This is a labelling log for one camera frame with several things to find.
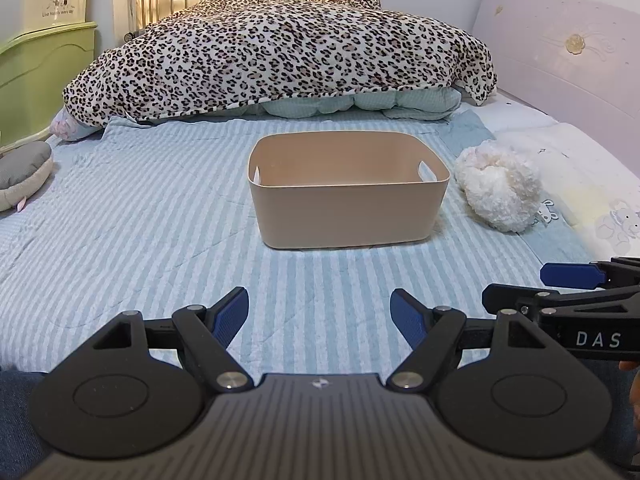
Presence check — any green plastic storage box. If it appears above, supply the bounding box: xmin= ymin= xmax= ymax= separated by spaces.
xmin=0 ymin=21 xmax=101 ymax=153

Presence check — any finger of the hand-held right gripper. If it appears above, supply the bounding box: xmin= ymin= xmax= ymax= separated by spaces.
xmin=482 ymin=283 xmax=640 ymax=322
xmin=540 ymin=256 xmax=640 ymax=292

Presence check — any white fluffy cushion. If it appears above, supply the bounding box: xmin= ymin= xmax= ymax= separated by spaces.
xmin=454 ymin=140 xmax=543 ymax=233

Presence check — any blue striped bed sheet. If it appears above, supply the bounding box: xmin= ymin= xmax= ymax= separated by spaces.
xmin=0 ymin=110 xmax=601 ymax=376

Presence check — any pale purple headboard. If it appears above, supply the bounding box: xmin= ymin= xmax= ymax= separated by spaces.
xmin=472 ymin=0 xmax=640 ymax=181

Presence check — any light blue folded quilt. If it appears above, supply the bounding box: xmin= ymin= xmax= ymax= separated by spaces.
xmin=240 ymin=85 xmax=463 ymax=121

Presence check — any pink floral cloth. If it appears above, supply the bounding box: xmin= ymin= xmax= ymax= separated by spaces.
xmin=50 ymin=107 xmax=106 ymax=141

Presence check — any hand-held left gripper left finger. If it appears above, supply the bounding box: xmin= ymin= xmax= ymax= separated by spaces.
xmin=92 ymin=286 xmax=253 ymax=393

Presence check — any leopard print blanket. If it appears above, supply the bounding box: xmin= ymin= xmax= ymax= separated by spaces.
xmin=62 ymin=0 xmax=498 ymax=126

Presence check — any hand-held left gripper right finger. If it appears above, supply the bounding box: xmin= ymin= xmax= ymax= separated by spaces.
xmin=386 ymin=288 xmax=551 ymax=393

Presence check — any person's right hand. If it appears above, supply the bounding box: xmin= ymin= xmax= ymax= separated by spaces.
xmin=618 ymin=359 xmax=640 ymax=411

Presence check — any person's jeans leg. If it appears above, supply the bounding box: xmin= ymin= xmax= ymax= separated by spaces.
xmin=0 ymin=370 xmax=51 ymax=480

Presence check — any grey plush pillow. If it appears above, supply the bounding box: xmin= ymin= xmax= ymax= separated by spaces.
xmin=0 ymin=141 xmax=55 ymax=212

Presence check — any beige plastic storage bin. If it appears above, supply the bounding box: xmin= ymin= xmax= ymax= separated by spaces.
xmin=247 ymin=131 xmax=452 ymax=251

